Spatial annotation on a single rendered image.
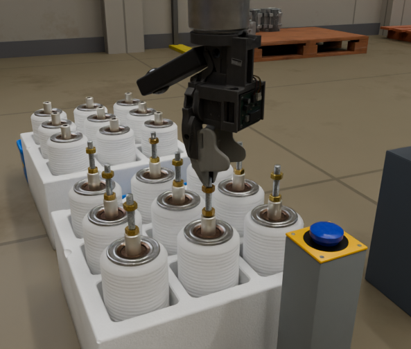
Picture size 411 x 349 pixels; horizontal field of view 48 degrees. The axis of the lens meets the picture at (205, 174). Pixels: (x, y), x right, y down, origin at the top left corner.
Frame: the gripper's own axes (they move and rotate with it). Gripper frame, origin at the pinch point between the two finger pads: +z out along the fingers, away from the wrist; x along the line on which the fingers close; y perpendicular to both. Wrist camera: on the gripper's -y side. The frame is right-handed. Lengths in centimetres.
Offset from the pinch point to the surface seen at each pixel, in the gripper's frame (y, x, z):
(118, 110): -62, 44, 11
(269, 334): 10.8, 2.4, 25.8
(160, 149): -38, 34, 15
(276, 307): 11.2, 3.1, 20.8
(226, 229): 2.7, 2.0, 9.2
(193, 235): -0.3, -2.5, 9.1
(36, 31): -287, 182, 16
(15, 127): -141, 59, 34
